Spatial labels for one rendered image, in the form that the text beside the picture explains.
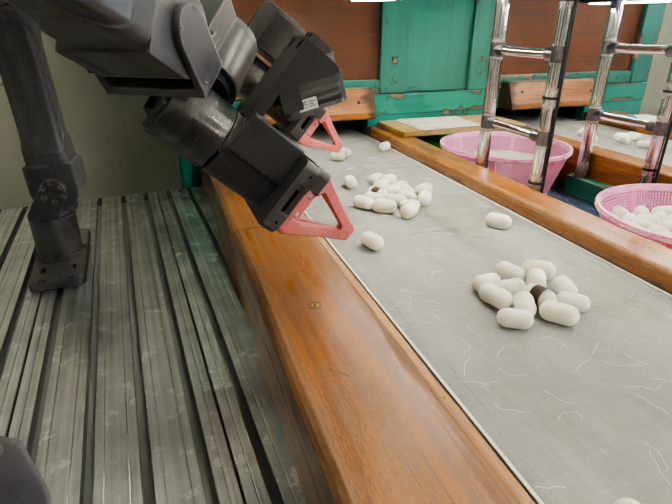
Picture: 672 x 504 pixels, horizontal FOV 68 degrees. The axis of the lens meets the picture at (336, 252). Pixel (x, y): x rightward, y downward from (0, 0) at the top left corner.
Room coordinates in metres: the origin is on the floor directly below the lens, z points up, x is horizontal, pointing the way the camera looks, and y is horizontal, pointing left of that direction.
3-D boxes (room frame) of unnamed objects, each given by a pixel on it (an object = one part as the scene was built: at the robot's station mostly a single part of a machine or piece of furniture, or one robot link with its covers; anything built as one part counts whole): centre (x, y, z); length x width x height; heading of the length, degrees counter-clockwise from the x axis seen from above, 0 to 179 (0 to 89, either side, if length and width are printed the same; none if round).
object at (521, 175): (1.04, -0.36, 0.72); 0.27 x 0.27 x 0.10
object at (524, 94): (1.41, -0.59, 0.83); 0.30 x 0.06 x 0.07; 109
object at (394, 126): (1.25, -0.29, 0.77); 0.33 x 0.15 x 0.01; 109
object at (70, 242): (0.69, 0.42, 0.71); 0.20 x 0.07 x 0.08; 23
